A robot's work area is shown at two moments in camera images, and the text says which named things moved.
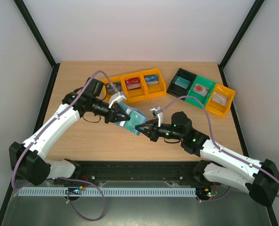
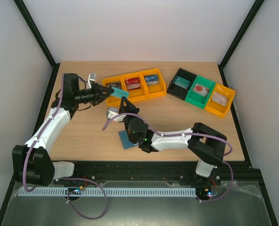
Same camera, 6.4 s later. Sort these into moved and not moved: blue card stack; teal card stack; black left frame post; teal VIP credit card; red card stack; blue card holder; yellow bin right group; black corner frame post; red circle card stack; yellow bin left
Moved: blue card holder; teal VIP credit card
Not moved: teal card stack; yellow bin right group; black corner frame post; black left frame post; yellow bin left; red circle card stack; red card stack; blue card stack
